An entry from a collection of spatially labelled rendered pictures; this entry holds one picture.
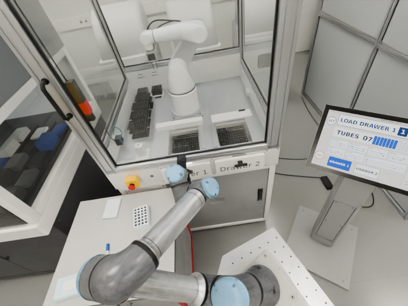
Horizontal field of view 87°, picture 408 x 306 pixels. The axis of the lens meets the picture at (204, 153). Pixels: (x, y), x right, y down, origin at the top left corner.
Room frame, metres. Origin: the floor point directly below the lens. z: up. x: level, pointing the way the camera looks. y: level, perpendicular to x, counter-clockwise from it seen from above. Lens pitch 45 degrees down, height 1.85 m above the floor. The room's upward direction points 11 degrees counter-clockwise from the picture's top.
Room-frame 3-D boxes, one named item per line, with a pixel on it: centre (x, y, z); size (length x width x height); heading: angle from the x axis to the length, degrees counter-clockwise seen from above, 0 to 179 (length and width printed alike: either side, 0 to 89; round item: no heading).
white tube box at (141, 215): (0.65, 0.42, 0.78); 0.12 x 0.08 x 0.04; 7
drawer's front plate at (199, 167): (0.84, 0.12, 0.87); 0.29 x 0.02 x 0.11; 87
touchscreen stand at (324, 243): (0.58, -0.77, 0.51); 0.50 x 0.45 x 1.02; 141
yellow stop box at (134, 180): (0.84, 0.45, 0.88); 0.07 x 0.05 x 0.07; 87
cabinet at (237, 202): (1.32, 0.04, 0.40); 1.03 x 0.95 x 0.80; 87
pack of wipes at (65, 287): (0.36, 0.73, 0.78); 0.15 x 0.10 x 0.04; 96
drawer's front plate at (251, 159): (0.82, -0.19, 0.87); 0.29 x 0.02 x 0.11; 87
